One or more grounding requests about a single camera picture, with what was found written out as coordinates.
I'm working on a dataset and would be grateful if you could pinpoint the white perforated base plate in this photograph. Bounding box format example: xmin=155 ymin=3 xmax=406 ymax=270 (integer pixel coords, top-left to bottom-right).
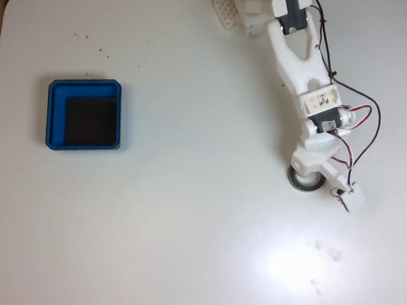
xmin=210 ymin=0 xmax=241 ymax=31

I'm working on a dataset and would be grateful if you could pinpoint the black tape roll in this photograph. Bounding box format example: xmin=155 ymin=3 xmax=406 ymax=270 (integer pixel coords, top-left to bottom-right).
xmin=286 ymin=165 xmax=328 ymax=196

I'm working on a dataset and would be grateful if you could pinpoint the red and white cable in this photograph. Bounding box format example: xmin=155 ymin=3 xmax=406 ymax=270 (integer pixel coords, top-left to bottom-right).
xmin=327 ymin=102 xmax=374 ymax=173

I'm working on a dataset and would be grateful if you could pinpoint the blue square box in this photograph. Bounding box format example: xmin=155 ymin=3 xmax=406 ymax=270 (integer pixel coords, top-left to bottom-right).
xmin=44 ymin=74 xmax=126 ymax=155

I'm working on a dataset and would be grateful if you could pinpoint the white gripper camera box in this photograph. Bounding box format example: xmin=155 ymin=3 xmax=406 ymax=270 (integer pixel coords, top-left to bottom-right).
xmin=319 ymin=163 xmax=368 ymax=214

